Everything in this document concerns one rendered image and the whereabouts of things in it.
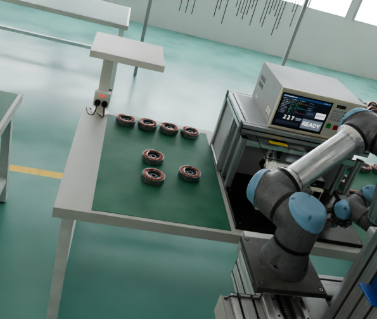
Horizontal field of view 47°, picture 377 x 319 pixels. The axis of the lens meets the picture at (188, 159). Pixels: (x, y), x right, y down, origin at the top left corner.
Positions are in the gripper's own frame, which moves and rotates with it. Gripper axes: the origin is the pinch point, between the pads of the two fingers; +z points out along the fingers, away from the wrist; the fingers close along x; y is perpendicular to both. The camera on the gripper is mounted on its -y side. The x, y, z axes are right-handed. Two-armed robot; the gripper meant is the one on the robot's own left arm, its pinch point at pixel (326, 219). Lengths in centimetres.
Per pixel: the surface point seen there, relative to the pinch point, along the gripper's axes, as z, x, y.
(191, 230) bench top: 3, -64, 14
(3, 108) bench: 41, -162, -53
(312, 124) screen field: -15.3, -11.8, -41.1
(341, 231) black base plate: 5.9, 11.2, 2.5
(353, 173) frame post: -0.5, 18.1, -27.5
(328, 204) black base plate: 17.5, 13.3, -17.5
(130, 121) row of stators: 41, -94, -60
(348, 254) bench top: 2.9, 11.4, 14.4
